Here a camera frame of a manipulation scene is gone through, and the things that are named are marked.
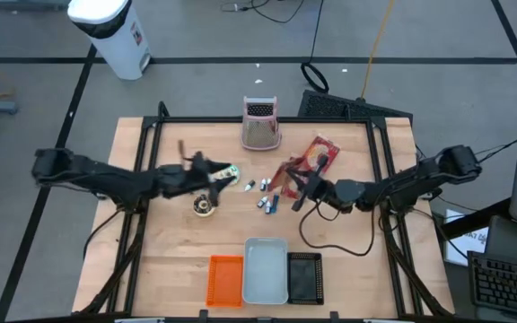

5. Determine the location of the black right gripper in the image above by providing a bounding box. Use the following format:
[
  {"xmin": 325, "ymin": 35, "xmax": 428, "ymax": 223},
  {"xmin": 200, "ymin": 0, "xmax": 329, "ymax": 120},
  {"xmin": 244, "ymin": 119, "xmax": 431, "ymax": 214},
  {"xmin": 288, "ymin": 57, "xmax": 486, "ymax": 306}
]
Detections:
[{"xmin": 285, "ymin": 154, "xmax": 346, "ymax": 212}]

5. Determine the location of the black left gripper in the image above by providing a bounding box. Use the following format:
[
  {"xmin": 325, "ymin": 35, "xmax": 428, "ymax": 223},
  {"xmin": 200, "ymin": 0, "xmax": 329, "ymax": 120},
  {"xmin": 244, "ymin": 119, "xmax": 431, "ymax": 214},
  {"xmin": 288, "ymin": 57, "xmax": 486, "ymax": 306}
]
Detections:
[{"xmin": 159, "ymin": 151, "xmax": 239, "ymax": 210}]

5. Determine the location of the mint green toy donut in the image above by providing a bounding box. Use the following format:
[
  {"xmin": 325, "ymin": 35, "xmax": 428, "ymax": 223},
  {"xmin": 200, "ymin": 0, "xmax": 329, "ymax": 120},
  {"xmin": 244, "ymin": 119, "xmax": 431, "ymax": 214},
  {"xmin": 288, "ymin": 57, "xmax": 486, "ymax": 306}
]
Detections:
[{"xmin": 215, "ymin": 164, "xmax": 241, "ymax": 186}]

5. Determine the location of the red package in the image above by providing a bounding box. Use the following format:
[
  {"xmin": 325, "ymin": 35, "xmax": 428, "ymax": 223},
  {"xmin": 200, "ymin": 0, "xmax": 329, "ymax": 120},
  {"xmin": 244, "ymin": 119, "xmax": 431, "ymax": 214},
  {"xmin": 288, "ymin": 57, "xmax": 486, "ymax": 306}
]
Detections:
[{"xmin": 267, "ymin": 135, "xmax": 341, "ymax": 201}]

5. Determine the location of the chocolate toy donut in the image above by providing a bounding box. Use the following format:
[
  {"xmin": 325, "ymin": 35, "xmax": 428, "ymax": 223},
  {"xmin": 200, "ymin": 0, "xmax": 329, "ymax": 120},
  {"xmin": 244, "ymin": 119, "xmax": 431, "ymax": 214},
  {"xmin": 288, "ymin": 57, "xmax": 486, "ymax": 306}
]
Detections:
[{"xmin": 192, "ymin": 195, "xmax": 217, "ymax": 218}]

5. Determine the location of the pink metal box grater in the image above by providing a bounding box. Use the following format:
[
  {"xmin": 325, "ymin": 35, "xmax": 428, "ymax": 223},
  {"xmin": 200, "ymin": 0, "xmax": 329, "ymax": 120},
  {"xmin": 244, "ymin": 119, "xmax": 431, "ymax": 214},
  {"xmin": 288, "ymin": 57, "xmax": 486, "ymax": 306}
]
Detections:
[{"xmin": 240, "ymin": 95, "xmax": 283, "ymax": 152}]

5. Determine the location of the black perforated panel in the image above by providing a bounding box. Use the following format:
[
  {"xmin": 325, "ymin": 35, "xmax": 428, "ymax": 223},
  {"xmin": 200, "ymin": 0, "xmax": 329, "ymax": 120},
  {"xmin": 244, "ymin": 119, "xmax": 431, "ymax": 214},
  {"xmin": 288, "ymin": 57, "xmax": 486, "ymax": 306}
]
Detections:
[{"xmin": 297, "ymin": 89, "xmax": 415, "ymax": 125}]

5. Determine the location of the grey plastic bin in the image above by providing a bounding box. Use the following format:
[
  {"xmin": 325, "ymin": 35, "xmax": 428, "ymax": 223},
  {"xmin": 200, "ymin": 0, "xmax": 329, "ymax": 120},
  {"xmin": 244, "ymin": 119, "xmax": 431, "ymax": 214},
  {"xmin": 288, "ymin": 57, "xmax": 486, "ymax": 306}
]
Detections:
[{"xmin": 241, "ymin": 237, "xmax": 290, "ymax": 306}]

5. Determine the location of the black plastic basket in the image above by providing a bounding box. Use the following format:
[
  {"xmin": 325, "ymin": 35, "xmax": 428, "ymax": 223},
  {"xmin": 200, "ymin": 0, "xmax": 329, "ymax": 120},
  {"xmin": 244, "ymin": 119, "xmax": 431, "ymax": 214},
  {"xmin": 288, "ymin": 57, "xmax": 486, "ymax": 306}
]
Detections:
[{"xmin": 286, "ymin": 251, "xmax": 325, "ymax": 306}]

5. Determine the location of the orange plastic basket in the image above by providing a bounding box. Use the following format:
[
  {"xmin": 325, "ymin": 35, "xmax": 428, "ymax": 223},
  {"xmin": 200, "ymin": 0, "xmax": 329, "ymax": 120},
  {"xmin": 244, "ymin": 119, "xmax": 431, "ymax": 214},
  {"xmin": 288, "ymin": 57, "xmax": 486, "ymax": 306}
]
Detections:
[{"xmin": 205, "ymin": 254, "xmax": 245, "ymax": 309}]

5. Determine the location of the white trash can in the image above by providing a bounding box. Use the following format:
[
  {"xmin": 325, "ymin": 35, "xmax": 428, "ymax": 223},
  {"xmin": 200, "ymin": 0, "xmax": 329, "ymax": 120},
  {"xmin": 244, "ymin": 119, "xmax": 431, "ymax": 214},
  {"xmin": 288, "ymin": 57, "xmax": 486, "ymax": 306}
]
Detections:
[{"xmin": 66, "ymin": 0, "xmax": 153, "ymax": 81}]

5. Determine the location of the white paper sheet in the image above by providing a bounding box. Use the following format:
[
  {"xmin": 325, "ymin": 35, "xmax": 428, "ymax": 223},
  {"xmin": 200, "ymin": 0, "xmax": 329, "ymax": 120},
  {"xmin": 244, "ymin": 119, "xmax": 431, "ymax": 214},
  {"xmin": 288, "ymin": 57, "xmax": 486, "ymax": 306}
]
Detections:
[{"xmin": 443, "ymin": 208, "xmax": 489, "ymax": 266}]

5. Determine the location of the black keyboard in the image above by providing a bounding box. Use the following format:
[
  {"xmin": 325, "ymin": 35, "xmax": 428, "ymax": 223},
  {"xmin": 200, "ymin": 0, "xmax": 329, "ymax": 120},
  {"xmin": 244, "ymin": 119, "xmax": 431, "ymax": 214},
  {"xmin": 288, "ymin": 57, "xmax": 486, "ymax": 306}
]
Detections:
[{"xmin": 467, "ymin": 249, "xmax": 517, "ymax": 320}]

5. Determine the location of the black metal table frame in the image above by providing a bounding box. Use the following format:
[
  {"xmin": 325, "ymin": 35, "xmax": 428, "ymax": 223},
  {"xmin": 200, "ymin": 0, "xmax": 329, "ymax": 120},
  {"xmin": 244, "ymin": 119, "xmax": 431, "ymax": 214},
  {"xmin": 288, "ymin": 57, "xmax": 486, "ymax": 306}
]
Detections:
[{"xmin": 78, "ymin": 100, "xmax": 455, "ymax": 323}]

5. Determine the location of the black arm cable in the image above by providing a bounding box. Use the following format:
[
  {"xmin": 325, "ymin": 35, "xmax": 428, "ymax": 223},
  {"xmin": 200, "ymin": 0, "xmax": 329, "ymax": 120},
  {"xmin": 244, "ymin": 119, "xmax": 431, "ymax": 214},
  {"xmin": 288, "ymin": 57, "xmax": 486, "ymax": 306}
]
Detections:
[{"xmin": 298, "ymin": 199, "xmax": 376, "ymax": 258}]

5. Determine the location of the yellow cable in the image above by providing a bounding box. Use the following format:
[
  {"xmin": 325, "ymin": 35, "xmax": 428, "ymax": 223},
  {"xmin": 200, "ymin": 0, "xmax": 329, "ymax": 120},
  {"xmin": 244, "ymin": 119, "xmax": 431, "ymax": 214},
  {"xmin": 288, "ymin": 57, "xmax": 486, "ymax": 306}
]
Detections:
[{"xmin": 359, "ymin": 0, "xmax": 397, "ymax": 100}]

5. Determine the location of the thin black floor cable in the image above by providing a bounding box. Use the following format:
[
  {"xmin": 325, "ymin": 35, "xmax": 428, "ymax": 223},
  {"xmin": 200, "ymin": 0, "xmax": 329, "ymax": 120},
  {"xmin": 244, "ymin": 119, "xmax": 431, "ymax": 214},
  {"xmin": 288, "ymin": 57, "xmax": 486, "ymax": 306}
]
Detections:
[{"xmin": 220, "ymin": 0, "xmax": 307, "ymax": 24}]

